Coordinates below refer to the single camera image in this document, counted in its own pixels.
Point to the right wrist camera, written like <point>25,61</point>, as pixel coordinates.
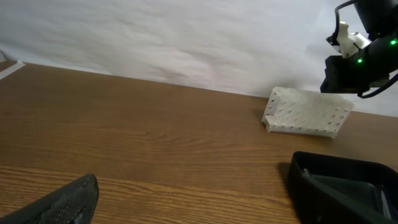
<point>348,40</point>

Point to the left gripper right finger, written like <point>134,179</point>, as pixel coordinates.
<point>342,216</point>

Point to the black tray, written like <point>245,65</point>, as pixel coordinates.
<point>342,166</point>

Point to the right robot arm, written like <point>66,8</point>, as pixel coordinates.
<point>379,15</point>

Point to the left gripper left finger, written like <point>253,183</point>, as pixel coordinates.
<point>62,205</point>

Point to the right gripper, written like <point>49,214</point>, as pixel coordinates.
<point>340,76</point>

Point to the white test tube rack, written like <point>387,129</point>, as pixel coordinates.
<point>304,112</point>

